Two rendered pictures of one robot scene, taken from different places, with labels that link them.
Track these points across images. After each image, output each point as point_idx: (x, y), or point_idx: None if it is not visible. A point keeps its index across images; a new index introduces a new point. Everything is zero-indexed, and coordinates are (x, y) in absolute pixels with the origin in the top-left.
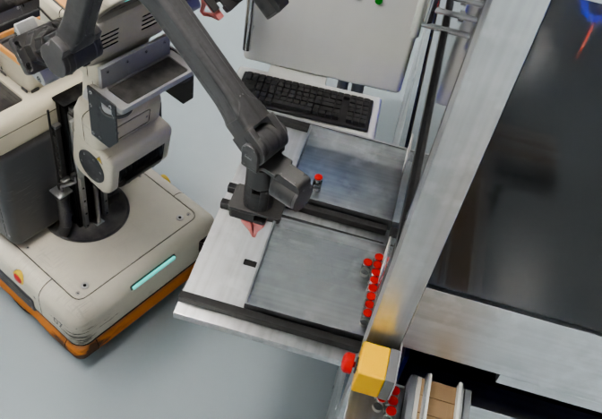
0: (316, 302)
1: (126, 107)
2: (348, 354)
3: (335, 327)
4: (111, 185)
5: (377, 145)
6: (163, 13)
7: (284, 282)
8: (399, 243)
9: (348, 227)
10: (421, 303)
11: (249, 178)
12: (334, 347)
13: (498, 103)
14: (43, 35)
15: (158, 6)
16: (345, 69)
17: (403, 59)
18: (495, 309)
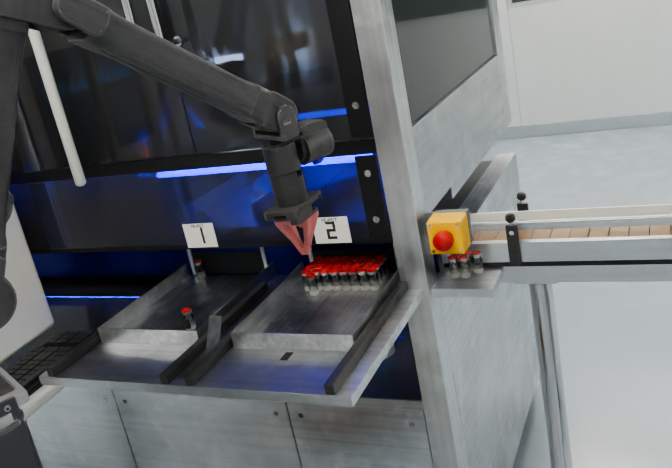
0: (346, 313)
1: (23, 388)
2: (437, 234)
3: (385, 286)
4: None
5: (151, 292)
6: (139, 36)
7: (318, 332)
8: (378, 114)
9: (252, 307)
10: (416, 148)
11: (289, 160)
12: (402, 300)
13: None
14: None
15: (130, 32)
16: (2, 341)
17: (37, 281)
18: (430, 115)
